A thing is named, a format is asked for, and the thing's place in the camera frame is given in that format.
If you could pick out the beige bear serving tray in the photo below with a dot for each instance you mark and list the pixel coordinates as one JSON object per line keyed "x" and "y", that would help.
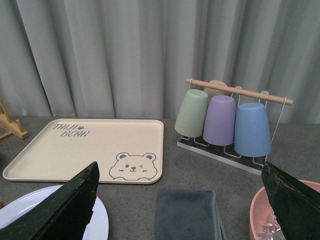
{"x": 127, "y": 151}

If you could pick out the beige plastic cup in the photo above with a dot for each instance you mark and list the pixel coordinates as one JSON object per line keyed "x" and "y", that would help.
{"x": 215, "y": 92}

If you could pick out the white wire cup rack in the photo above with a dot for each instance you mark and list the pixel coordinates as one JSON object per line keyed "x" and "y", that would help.
{"x": 227, "y": 154}

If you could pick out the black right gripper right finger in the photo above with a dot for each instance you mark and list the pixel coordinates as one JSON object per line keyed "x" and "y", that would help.
{"x": 295, "y": 204}

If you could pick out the green plastic cup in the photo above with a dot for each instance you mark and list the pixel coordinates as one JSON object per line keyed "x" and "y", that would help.
{"x": 192, "y": 114}

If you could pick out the grey folded cloth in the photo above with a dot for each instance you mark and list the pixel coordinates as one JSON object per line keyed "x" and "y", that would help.
{"x": 187, "y": 215}

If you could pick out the purple plastic cup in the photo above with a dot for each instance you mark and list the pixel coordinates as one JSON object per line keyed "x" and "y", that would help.
{"x": 220, "y": 121}

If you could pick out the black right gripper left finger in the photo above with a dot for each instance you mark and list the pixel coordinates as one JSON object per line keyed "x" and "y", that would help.
{"x": 63, "y": 215}

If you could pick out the pink bowl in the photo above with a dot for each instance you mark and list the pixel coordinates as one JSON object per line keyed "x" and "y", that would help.
{"x": 261, "y": 209}

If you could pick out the white ridged plate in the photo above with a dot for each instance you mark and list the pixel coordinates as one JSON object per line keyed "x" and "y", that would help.
{"x": 97, "y": 229}

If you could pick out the grey curtain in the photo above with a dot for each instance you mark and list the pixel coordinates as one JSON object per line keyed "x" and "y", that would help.
{"x": 130, "y": 58}

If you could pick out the blue plastic cup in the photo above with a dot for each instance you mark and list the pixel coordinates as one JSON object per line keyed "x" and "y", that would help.
{"x": 252, "y": 137}

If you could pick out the wooden dish rack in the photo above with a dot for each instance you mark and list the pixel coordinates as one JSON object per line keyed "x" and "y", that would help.
{"x": 11, "y": 127}

